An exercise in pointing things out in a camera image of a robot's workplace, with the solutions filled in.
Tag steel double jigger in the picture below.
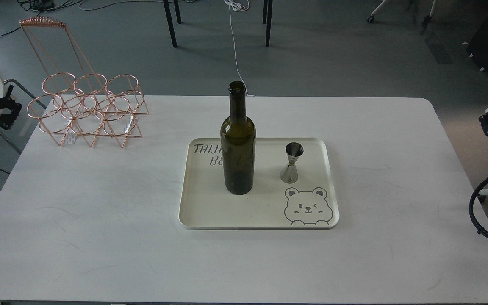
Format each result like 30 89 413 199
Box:
280 141 304 184

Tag dark green wine bottle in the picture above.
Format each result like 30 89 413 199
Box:
220 80 256 195

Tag black table legs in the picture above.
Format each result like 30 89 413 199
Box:
162 0 273 48

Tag cream bear serving tray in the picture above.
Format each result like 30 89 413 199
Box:
179 138 340 230

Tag copper wire bottle rack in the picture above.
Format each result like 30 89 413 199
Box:
19 16 149 147

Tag white floor cable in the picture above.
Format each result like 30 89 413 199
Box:
224 0 256 97

